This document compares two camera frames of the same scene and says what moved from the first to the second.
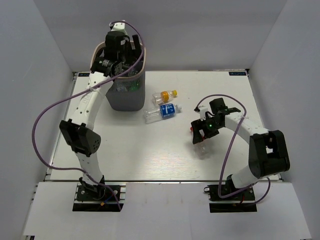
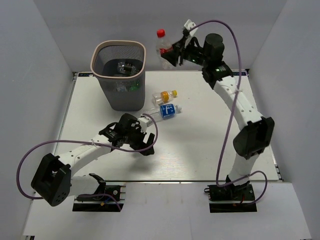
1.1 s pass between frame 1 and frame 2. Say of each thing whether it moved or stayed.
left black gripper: moved
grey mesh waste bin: stayed
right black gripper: moved
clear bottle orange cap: stayed
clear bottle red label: moved
